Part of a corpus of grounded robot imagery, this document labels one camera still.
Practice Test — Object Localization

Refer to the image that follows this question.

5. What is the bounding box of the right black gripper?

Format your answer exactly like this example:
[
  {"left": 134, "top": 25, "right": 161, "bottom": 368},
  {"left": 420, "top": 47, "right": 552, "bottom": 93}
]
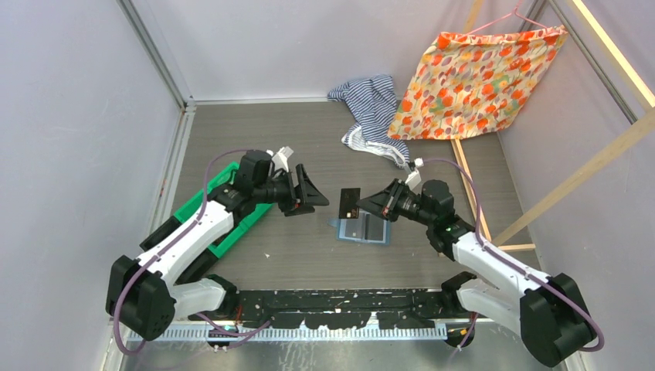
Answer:
[{"left": 357, "top": 179, "right": 435, "bottom": 227}]

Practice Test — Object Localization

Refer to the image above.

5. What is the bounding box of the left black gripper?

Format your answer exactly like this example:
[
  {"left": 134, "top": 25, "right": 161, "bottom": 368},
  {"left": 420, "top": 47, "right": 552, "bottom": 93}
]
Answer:
[{"left": 253, "top": 164, "right": 328, "bottom": 216}]

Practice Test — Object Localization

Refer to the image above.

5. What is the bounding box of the blue card holder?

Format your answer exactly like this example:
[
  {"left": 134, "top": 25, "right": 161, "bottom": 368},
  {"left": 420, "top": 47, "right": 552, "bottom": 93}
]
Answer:
[{"left": 328, "top": 211, "right": 390, "bottom": 245}]

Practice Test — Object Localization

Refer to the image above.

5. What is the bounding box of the black credit card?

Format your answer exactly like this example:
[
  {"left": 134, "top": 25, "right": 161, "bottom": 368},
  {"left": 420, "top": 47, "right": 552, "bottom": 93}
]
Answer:
[{"left": 338, "top": 188, "right": 361, "bottom": 220}]

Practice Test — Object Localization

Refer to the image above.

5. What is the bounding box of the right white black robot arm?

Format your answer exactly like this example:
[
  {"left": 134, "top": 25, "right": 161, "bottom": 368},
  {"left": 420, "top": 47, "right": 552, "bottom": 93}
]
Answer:
[{"left": 357, "top": 179, "right": 604, "bottom": 367}]

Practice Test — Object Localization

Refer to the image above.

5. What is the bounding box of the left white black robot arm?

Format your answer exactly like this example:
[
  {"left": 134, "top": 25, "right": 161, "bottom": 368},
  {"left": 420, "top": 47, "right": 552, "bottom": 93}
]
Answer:
[{"left": 106, "top": 147, "right": 329, "bottom": 341}]

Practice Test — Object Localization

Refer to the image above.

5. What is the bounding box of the grey card in holder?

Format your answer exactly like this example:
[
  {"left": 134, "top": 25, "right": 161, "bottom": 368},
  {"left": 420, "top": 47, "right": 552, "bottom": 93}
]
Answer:
[{"left": 341, "top": 219, "right": 365, "bottom": 240}]

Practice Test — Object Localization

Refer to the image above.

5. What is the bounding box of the green plastic bin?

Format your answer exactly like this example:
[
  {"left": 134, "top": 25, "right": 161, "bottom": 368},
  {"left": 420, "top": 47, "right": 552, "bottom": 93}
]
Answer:
[{"left": 172, "top": 162, "right": 275, "bottom": 260}]

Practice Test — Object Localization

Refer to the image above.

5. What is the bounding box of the blue white striped cloth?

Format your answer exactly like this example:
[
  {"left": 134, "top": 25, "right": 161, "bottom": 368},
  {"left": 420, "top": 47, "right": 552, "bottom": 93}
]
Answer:
[{"left": 327, "top": 74, "right": 410, "bottom": 168}]

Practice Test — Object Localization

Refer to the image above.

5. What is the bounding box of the black plastic bin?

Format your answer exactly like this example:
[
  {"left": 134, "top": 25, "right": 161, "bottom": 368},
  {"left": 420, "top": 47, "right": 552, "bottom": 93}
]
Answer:
[{"left": 137, "top": 216, "right": 232, "bottom": 287}]

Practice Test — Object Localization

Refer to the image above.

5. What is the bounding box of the orange floral cloth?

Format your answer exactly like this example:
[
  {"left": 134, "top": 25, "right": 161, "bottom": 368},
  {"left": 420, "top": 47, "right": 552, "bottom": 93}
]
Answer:
[{"left": 387, "top": 26, "right": 568, "bottom": 141}]

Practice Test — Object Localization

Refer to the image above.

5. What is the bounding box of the pink clothes hanger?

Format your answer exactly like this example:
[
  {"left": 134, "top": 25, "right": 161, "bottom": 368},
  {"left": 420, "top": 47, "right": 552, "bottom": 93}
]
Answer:
[{"left": 465, "top": 0, "right": 547, "bottom": 35}]

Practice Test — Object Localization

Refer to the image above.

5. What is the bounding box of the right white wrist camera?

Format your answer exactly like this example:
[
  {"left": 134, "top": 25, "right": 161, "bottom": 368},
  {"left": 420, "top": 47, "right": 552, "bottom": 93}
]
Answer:
[{"left": 403, "top": 158, "right": 424, "bottom": 190}]

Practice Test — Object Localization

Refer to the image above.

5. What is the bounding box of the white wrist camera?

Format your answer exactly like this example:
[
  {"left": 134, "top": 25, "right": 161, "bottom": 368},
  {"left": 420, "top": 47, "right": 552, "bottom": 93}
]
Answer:
[
  {"left": 403, "top": 158, "right": 424, "bottom": 190},
  {"left": 266, "top": 146, "right": 294, "bottom": 172}
]

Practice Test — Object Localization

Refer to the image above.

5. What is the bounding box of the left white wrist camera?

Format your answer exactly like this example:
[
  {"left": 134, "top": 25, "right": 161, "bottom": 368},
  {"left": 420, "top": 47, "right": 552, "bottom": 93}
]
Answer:
[{"left": 266, "top": 146, "right": 294, "bottom": 172}]

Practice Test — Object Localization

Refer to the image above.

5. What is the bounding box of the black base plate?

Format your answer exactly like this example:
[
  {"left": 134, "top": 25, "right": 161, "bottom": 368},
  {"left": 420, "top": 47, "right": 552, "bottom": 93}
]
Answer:
[{"left": 204, "top": 288, "right": 473, "bottom": 330}]

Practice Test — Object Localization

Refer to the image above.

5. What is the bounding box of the wooden frame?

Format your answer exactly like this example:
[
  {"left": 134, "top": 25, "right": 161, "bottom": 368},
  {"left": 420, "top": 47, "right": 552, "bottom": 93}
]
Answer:
[{"left": 439, "top": 0, "right": 655, "bottom": 258}]

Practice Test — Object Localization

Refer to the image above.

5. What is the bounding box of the aluminium front rail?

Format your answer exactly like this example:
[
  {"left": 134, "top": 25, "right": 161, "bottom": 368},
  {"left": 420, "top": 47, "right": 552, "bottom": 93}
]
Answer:
[{"left": 108, "top": 286, "right": 575, "bottom": 343}]

